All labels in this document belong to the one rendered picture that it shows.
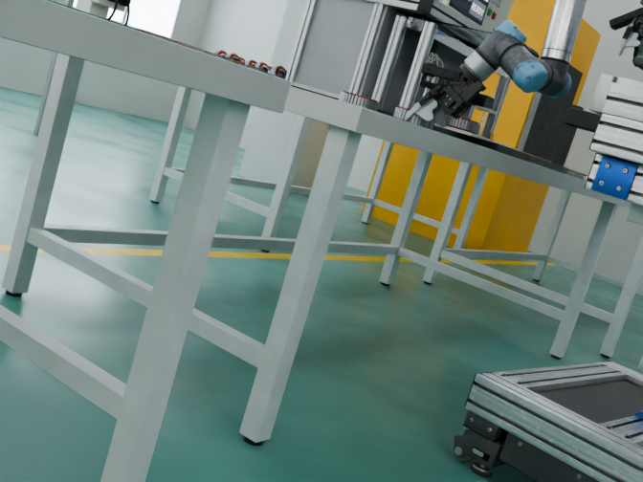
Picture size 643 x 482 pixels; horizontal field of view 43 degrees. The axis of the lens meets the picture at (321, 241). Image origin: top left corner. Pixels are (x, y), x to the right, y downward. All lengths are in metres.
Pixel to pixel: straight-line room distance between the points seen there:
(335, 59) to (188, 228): 1.44
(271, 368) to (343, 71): 1.14
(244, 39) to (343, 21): 7.65
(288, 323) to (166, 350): 0.47
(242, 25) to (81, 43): 9.35
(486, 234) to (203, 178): 5.14
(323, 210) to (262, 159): 5.11
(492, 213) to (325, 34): 3.80
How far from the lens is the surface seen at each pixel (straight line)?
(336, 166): 1.65
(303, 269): 1.68
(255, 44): 10.11
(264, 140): 6.77
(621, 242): 7.86
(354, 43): 2.57
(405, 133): 1.76
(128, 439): 1.35
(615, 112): 2.04
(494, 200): 6.25
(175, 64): 1.07
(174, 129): 4.33
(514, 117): 6.28
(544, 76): 2.10
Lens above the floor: 0.72
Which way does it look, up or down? 9 degrees down
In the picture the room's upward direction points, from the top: 17 degrees clockwise
